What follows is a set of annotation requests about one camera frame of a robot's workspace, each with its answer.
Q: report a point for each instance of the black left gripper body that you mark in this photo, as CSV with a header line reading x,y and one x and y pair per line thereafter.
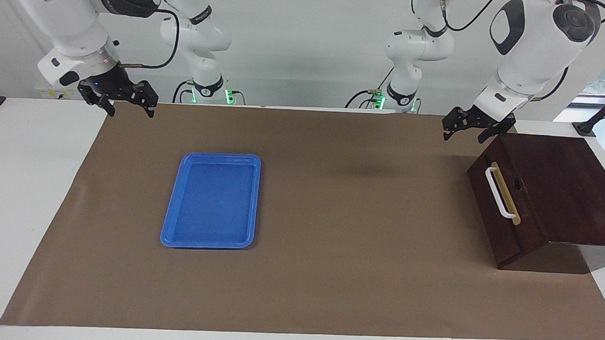
x,y
491,122

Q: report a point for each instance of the dark brown wooden cabinet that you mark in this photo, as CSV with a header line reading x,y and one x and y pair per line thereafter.
x,y
562,191

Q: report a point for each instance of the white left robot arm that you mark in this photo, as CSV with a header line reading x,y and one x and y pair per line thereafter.
x,y
532,52

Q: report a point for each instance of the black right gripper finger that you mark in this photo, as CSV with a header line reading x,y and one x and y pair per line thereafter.
x,y
147,96
94,97

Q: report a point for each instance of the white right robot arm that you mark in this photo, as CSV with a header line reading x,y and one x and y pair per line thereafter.
x,y
74,22

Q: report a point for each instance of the white outlet with yellow labels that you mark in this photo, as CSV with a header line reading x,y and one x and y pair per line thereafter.
x,y
55,94

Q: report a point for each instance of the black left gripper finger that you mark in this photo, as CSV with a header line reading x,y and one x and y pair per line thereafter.
x,y
458,119
495,132

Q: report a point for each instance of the blue plastic tray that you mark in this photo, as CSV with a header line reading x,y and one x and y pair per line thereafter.
x,y
212,202

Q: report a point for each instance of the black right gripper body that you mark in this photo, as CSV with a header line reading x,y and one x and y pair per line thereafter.
x,y
109,85

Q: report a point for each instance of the brown paper table mat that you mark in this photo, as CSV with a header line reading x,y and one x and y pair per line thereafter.
x,y
330,243

